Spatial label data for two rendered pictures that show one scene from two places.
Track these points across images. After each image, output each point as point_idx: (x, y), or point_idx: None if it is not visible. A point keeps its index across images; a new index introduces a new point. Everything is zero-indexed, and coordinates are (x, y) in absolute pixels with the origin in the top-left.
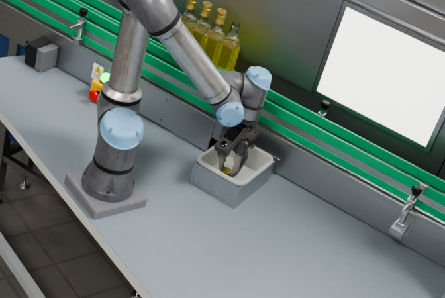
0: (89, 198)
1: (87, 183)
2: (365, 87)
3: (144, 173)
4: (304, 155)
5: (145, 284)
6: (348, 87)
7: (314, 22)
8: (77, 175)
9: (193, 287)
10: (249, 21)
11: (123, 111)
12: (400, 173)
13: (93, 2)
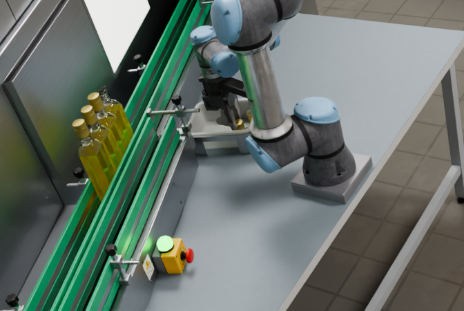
0: (360, 166)
1: (351, 166)
2: (119, 24)
3: (273, 177)
4: (184, 84)
5: (411, 108)
6: (117, 39)
7: (81, 30)
8: (337, 188)
9: (385, 92)
10: (67, 101)
11: (302, 110)
12: (194, 12)
13: (39, 294)
